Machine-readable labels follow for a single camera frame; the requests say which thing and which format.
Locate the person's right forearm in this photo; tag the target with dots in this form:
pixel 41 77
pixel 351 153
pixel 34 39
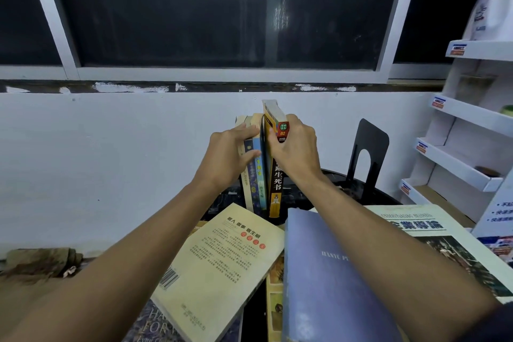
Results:
pixel 380 253

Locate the cream book with barcode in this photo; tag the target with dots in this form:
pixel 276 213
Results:
pixel 224 265

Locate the person's left hand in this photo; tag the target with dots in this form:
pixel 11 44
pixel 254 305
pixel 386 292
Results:
pixel 222 161

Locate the Van Gogh cover handbook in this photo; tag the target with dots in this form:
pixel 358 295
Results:
pixel 148 325

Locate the round black table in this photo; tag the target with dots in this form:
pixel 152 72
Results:
pixel 254 313

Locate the row of books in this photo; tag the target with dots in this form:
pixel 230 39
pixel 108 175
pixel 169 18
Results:
pixel 372 137

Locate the clear glass cup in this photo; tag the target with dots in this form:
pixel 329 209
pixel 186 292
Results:
pixel 475 91

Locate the white cardboard display stand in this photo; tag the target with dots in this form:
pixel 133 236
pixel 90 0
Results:
pixel 461 165

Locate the orange illustrated cover book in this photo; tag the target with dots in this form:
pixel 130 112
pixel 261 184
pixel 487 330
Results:
pixel 276 189

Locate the small dark brown lid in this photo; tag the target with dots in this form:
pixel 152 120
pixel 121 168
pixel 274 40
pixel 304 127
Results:
pixel 487 172

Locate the Understanding Business textbook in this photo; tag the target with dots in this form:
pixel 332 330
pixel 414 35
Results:
pixel 441 229

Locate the brown cardboard sheet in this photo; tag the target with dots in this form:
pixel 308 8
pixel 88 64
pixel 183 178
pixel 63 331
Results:
pixel 20 301

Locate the person's left forearm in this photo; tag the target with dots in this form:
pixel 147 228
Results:
pixel 120 265

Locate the grey cover book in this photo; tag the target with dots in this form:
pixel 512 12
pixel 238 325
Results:
pixel 243 193

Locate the brown crumpled rag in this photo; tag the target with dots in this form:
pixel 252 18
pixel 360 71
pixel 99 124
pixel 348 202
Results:
pixel 40 259

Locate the lavender Hanyu Pinyin dictionary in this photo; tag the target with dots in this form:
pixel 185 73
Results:
pixel 320 293

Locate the green tape roll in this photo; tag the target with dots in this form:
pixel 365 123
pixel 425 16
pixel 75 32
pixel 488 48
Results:
pixel 508 110

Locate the aluminium frame window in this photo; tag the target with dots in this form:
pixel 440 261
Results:
pixel 200 13

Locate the yellow book with blue spine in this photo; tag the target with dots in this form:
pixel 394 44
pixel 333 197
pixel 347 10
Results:
pixel 253 189

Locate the yellow book with black characters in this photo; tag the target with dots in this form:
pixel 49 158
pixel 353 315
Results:
pixel 274 305

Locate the person's right hand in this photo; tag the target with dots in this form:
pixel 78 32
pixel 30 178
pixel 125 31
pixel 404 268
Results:
pixel 298 153

